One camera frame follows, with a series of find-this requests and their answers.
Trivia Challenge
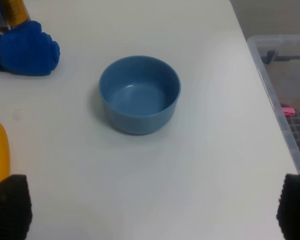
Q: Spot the clear plastic storage bin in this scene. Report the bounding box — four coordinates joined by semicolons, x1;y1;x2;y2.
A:
247;34;300;174

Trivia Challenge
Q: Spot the gold drink can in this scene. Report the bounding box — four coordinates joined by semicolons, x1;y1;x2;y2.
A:
0;0;30;33

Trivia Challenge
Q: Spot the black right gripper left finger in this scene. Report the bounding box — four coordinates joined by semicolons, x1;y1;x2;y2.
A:
0;174;33;240

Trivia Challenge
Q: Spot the blue plastic bowl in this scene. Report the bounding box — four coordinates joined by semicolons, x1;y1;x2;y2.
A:
98;55;181;135

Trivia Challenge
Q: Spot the blue rolled towel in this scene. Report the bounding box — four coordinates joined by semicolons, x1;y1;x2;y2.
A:
0;20;60;76

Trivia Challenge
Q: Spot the pink clip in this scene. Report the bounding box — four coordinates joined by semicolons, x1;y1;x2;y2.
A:
282;107;296;117

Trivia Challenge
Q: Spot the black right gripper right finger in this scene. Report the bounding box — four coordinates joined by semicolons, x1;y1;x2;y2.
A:
276;174;300;240

